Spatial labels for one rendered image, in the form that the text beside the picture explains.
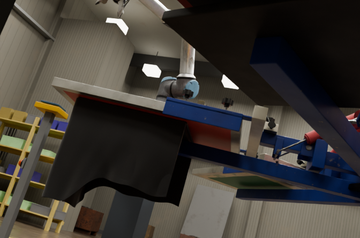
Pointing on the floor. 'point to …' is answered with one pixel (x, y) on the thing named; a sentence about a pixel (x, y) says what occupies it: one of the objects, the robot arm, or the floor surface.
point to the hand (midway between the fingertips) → (105, 9)
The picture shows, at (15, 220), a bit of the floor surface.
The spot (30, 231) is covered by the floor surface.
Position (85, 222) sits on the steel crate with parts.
